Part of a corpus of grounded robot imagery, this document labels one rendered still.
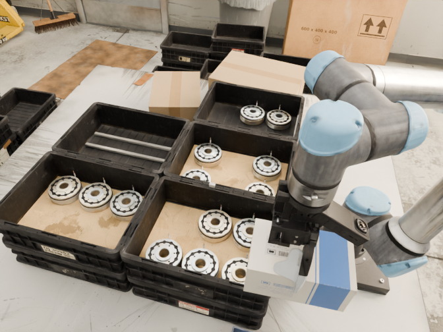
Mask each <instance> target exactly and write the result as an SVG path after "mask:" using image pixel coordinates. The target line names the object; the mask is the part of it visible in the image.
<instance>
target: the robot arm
mask: <svg viewBox="0 0 443 332"><path fill-rule="evenodd" d="M304 80H305V83H306V85H307V86H308V87H309V88H310V90H311V92H312V94H313V95H314V96H316V97H317V98H318V99H319V100H320V101H318V102H316V103H314V104H313V105H311V106H310V107H309V109H308V111H307V113H306V115H305V118H304V120H303V123H302V126H301V128H300V131H299V141H298V144H297V149H296V152H295V157H294V160H293V164H292V168H291V172H290V176H289V180H281V179H280V180H279V184H278V189H277V193H276V195H275V199H274V205H273V208H272V214H273V217H272V226H271V230H270V236H269V239H268V243H270V244H277V245H278V246H285V247H289V246H290V244H293V245H297V246H300V245H303V250H301V249H300V248H292V249H291V250H290V251H289V255H288V258H287V259H286V260H284V261H280V262H276V263H275V264H274V272H275V273H277V274H278V275H281V276H282V277H285V278H287V279H289V280H291V281H293V282H294V287H293V293H297V292H298V291H299V290H300V289H301V287H302V286H303V285H304V283H305V281H306V279H307V276H308V274H309V270H310V266H311V263H312V258H313V254H314V248H315V247H316V244H317V242H318V237H319V233H320V228H321V227H322V226H323V228H322V231H328V232H331V233H336V234H337V235H339V236H341V237H342V238H344V239H346V240H348V241H349V242H351V243H352V244H353V246H354V255H355V259H356V258H360V257H361V256H362V255H363V254H364V253H365V252H366V251H367V252H368V253H369V255H370V256H371V258H372V259H373V260H374V262H375V264H376V266H377V267H378V268H379V269H380V270H381V272H383V274H384V275H385V276H386V277H389V278H393V277H398V276H400V275H404V274H406V273H409V272H411V271H413V270H415V269H418V268H420V267H421V266H423V265H425V264H426V263H427V262H428V259H427V256H425V254H426V253H427V252H428V251H429V250H430V241H431V240H432V239H433V238H434V237H435V236H436V235H437V234H439V233H440V232H441V231H443V176H442V177H441V178H440V179H439V180H438V181H437V182H436V183H435V184H434V185H433V186H432V187H431V188H430V189H429V190H428V191H427V192H426V193H425V194H424V195H423V196H422V197H421V198H420V199H419V200H418V201H417V202H416V203H415V204H414V205H413V206H412V207H411V208H410V209H408V210H407V211H406V212H405V213H404V214H403V215H402V216H394V217H393V216H392V214H391V213H390V212H389V211H390V210H391V201H390V199H389V197H388V196H387V195H386V194H385V193H383V192H382V191H380V190H379V189H377V188H372V187H370V186H358V187H356V188H354V189H353V190H351V192H350V193H349V194H348V195H347V196H346V197H345V201H344V203H343V204H342V206H341V205H340V204H338V203H337V202H335V201H333V199H334V197H335V195H336V192H337V190H338V187H339V185H340V182H341V180H342V178H343V175H344V173H345V170H346V169H347V168H348V167H350V166H353V165H358V164H360V163H364V162H368V161H372V160H375V159H380V158H383V157H387V156H390V155H399V154H401V153H402V152H405V151H407V150H411V149H414V148H416V147H418V146H420V145H421V144H422V143H423V142H424V141H425V138H426V137H427V134H428V118H427V114H426V113H425V111H424V110H423V109H433V110H434V111H436V112H437V113H441V114H443V70H442V71H433V70H421V69H408V68H401V67H389V66H382V65H370V64H362V63H350V62H348V61H346V60H345V57H344V56H342V55H339V54H338V53H336V52H335V51H330V50H329V51H323V52H321V53H319V54H317V55H316V56H314V57H313V58H312V59H311V60H310V61H309V63H308V65H307V66H306V69H305V72H304ZM280 235H281V237H280ZM299 255H300V257H299ZM298 261H299V263H298Z"/></svg>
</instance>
